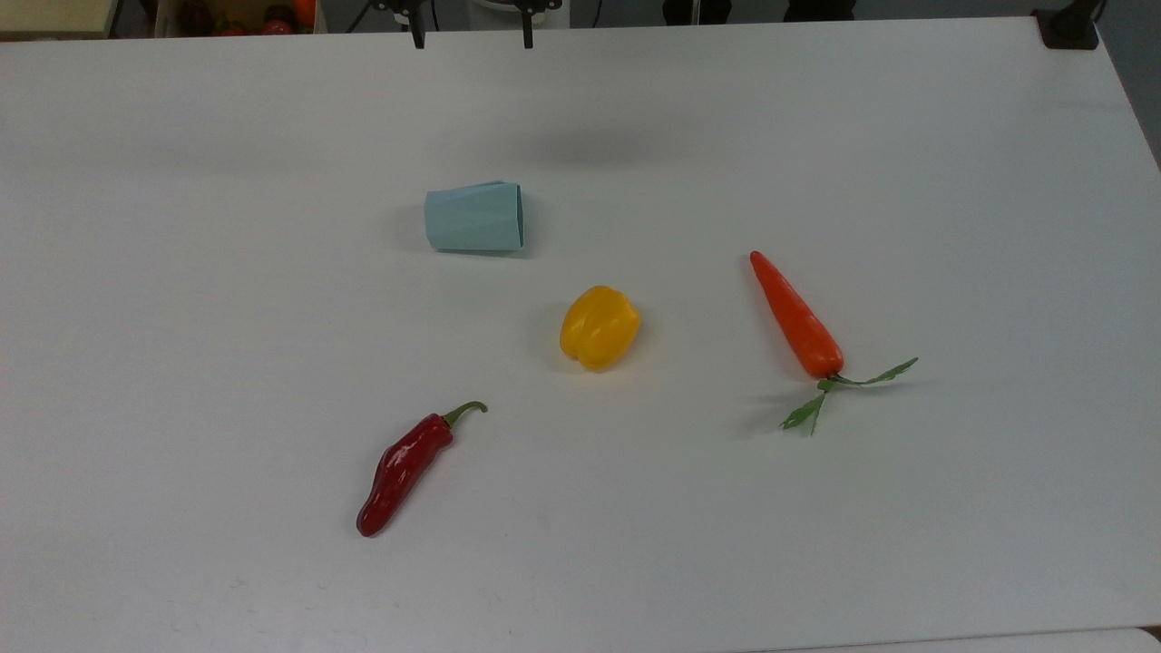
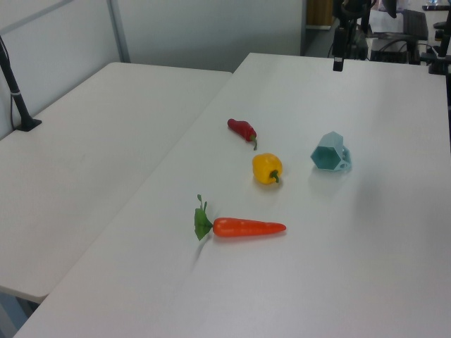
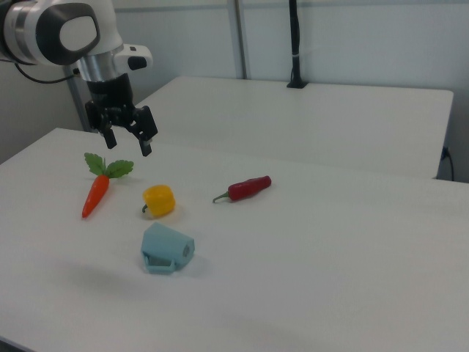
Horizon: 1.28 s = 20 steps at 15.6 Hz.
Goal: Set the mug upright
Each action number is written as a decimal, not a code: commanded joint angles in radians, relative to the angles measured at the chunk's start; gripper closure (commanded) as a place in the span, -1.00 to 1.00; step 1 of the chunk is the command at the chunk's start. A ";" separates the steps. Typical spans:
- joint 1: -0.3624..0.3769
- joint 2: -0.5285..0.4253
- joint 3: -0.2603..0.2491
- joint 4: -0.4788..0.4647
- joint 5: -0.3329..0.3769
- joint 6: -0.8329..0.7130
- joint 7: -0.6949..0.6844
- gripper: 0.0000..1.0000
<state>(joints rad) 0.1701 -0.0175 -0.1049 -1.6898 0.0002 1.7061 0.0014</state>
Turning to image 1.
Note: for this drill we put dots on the orange toy carrot with leaves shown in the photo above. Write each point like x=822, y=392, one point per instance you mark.
x=798, y=317

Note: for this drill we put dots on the yellow toy bell pepper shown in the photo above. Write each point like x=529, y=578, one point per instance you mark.
x=599, y=326

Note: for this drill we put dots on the red toy chili pepper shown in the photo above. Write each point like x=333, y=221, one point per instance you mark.
x=404, y=467

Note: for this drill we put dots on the black camera pole with clamp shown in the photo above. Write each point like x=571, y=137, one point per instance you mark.
x=1068, y=27

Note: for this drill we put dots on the light blue mug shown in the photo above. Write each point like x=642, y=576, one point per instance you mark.
x=473, y=218

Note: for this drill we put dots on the box of toy fruits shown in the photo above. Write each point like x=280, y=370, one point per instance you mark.
x=236, y=16

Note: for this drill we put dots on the beige wooden board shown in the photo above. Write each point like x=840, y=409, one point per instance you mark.
x=54, y=16

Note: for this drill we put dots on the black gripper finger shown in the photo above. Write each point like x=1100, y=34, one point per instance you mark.
x=527, y=34
x=417, y=34

